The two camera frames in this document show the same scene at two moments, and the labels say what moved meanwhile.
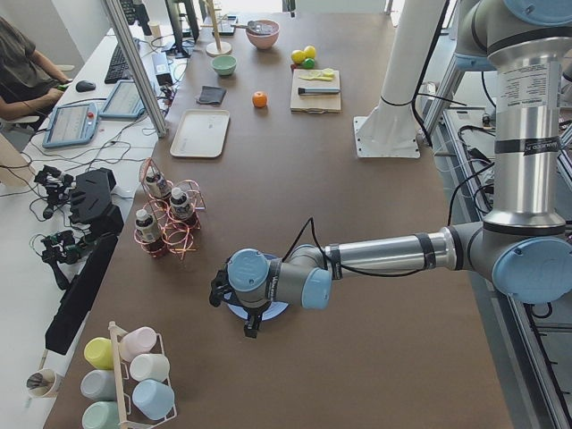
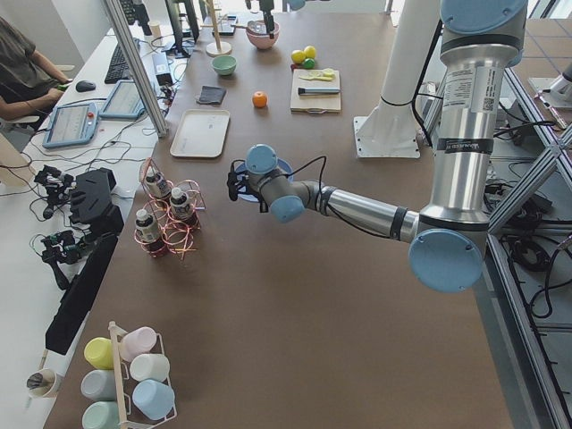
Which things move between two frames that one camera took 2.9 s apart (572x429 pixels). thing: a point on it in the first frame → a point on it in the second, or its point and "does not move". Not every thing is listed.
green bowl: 224,64 does not move
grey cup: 99,384 does not move
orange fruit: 259,99 does not move
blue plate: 273,311 → 281,165
